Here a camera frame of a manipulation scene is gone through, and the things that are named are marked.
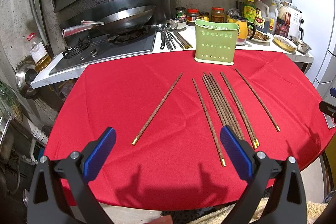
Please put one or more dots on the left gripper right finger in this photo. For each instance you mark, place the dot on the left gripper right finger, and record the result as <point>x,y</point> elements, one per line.
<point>287,202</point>

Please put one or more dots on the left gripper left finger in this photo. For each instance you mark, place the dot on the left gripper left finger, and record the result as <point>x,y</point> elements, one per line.
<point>47,201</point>

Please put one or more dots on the wooden chopstick pair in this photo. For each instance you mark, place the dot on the wooden chopstick pair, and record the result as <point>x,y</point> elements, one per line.
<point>237,108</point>
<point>240,107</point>

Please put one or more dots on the wooden chopstick bundle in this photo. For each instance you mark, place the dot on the wooden chopstick bundle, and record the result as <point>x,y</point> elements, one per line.
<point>231,115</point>
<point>227,117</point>
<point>216,101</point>
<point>219,101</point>

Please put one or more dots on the steel bowl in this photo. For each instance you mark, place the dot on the steel bowl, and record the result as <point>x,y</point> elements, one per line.
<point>302,47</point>

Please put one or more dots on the yellow rimmed dish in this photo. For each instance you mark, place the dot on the yellow rimmed dish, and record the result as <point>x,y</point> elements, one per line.
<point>284,43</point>

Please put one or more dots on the white rice cooker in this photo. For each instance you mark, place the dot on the white rice cooker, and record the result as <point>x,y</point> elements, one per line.
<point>293,20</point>

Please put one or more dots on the plate with food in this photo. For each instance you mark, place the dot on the plate with food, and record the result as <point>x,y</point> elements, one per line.
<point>258,36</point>

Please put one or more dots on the white jug soy sauce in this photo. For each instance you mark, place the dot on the white jug soy sauce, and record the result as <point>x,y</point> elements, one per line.
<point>262,18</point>

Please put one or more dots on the green sauce bottle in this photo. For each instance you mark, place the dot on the green sauce bottle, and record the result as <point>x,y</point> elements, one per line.
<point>249,11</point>

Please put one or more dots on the steel pot lid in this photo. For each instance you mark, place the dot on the steel pot lid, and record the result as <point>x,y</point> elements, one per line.
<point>24,76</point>

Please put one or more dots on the green utensil holder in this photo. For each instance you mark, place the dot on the green utensil holder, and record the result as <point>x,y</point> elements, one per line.
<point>215,42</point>

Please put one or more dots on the red tablecloth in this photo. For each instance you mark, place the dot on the red tablecloth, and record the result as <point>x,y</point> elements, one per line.
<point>175,164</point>

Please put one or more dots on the cooking oil bottle red cap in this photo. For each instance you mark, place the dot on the cooking oil bottle red cap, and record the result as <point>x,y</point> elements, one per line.
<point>38,52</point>

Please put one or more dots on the gas stove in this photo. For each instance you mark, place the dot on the gas stove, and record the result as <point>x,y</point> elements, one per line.
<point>102,48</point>

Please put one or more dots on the red lid jar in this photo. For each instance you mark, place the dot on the red lid jar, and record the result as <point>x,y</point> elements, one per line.
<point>192,16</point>

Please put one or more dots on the metal cutlery on counter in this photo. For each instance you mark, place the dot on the metal cutlery on counter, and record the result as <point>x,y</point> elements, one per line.
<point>170,39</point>

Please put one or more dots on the black wok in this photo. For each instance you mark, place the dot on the black wok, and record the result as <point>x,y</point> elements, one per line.
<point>115,24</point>

